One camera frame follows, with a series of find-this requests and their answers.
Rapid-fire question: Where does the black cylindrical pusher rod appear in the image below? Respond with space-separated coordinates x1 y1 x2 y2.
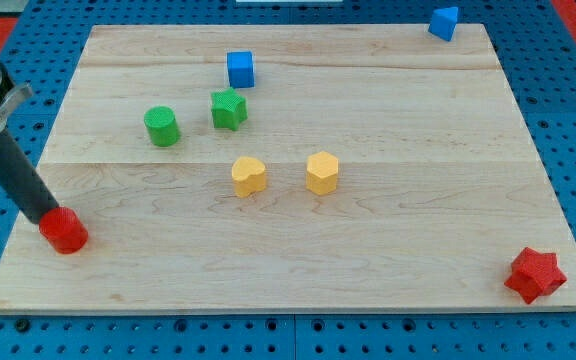
0 129 59 224

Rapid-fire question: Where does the red star block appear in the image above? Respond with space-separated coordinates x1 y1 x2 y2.
504 247 567 304

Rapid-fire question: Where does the green star block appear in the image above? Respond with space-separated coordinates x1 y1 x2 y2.
211 87 248 131

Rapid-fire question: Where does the red cylinder block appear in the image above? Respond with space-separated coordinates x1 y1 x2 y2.
39 207 89 254

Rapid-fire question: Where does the green cylinder block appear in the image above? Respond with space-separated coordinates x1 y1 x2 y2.
144 106 181 147

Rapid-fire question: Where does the light wooden board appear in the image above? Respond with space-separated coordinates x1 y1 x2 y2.
0 24 576 316

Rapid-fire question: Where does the yellow heart block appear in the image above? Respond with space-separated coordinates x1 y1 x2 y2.
231 156 267 198

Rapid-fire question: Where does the blue cube block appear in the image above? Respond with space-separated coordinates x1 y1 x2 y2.
226 51 255 88

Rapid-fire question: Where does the yellow hexagon block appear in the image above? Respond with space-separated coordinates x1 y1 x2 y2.
306 151 339 195

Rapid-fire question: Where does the blue triangular prism block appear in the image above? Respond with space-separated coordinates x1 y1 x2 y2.
428 6 460 42

